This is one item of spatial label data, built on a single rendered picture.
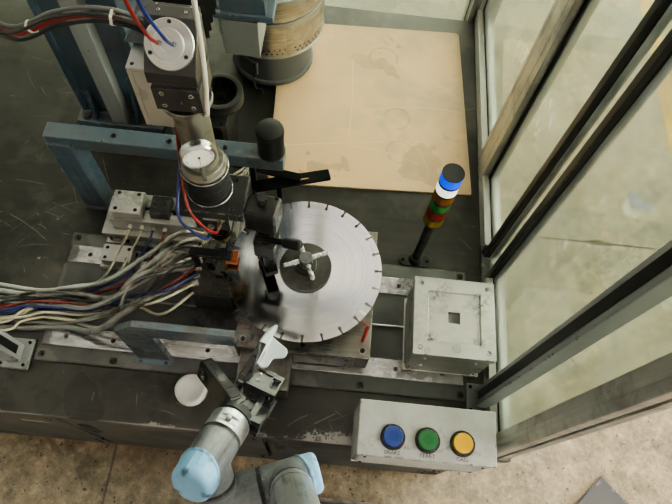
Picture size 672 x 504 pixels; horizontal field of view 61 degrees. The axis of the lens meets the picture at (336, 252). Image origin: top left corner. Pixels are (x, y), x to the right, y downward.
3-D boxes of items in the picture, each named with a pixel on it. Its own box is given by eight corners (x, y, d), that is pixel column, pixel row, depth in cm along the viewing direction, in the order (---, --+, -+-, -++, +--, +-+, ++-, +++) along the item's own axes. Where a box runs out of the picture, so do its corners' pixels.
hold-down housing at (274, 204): (284, 243, 112) (282, 188, 94) (277, 265, 110) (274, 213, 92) (257, 236, 112) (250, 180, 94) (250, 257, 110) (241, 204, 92)
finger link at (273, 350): (297, 335, 117) (277, 376, 113) (271, 323, 117) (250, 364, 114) (297, 331, 114) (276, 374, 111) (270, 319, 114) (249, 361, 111)
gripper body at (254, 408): (277, 400, 116) (252, 444, 106) (239, 382, 117) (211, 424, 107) (286, 375, 112) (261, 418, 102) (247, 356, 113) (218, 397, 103)
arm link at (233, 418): (198, 441, 103) (206, 412, 99) (211, 423, 107) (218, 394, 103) (236, 459, 103) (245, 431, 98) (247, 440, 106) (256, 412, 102)
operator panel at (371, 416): (475, 423, 131) (495, 411, 118) (476, 474, 126) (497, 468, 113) (353, 411, 131) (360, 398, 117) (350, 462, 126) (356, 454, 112)
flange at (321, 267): (299, 301, 120) (299, 297, 118) (269, 262, 123) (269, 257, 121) (341, 273, 123) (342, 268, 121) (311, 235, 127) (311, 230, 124)
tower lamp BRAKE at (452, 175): (461, 172, 115) (465, 164, 112) (461, 192, 113) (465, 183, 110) (438, 170, 114) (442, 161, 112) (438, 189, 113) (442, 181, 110)
